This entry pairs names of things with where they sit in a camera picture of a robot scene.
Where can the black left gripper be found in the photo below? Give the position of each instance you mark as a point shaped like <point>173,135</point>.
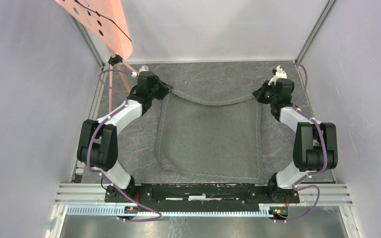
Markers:
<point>165,88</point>

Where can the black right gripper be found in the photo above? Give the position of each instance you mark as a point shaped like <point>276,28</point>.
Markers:
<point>259,93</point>

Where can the grey cloth napkin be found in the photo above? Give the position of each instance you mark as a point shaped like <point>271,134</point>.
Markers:
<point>211,141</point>

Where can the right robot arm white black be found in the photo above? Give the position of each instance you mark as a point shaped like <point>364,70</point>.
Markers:
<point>315,144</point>

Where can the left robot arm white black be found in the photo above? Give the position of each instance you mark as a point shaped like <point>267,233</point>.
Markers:
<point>98,141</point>

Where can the pink music stand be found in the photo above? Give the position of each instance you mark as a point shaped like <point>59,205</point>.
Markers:
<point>106,20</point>

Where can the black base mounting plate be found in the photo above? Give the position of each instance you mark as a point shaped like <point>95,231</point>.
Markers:
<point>208,197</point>

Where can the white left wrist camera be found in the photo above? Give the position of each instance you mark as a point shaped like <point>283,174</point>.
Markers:
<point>142,69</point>

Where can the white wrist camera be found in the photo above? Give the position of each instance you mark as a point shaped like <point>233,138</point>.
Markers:
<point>142,69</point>
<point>278,73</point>

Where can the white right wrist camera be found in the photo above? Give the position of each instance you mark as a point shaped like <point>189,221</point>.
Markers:
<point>278,73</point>

